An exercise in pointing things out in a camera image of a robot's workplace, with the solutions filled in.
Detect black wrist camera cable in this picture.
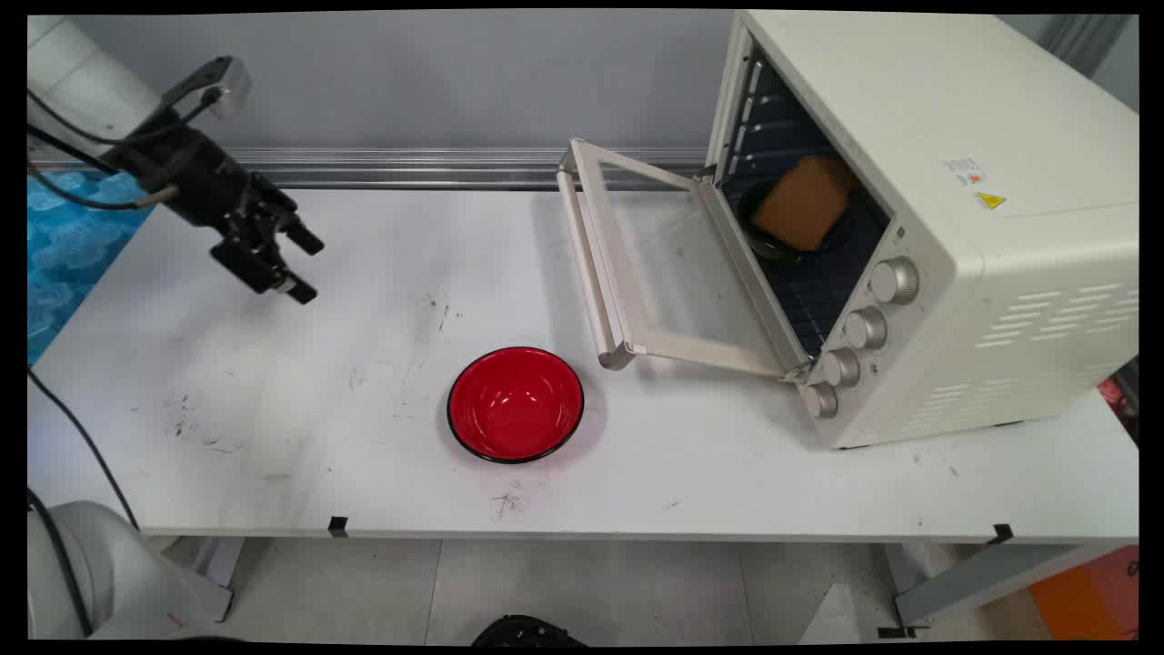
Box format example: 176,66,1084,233
27,89,224,148

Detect orange box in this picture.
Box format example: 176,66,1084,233
1028,545,1139,641

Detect red object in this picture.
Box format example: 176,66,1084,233
1098,375,1139,439

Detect brown bread slice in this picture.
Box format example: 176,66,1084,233
752,155,861,253

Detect long black cable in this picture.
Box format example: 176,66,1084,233
27,489,94,638
27,368,142,533

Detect black round object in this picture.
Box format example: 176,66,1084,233
470,615,588,648

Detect black plate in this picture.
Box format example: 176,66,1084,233
737,177,860,266

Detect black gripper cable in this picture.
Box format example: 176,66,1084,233
27,162,179,212

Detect cream glass oven door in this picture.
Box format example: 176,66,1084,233
557,138,815,383

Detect cream toaster oven body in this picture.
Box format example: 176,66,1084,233
705,11,1139,450

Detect aluminium rail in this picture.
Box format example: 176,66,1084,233
27,147,728,192

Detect blue patterned mat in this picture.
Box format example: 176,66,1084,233
27,170,157,365

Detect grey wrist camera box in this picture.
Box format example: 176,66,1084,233
162,56,253,120

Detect red bowl with black rim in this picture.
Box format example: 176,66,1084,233
446,346,586,465

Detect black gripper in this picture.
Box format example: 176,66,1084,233
114,123,326,306

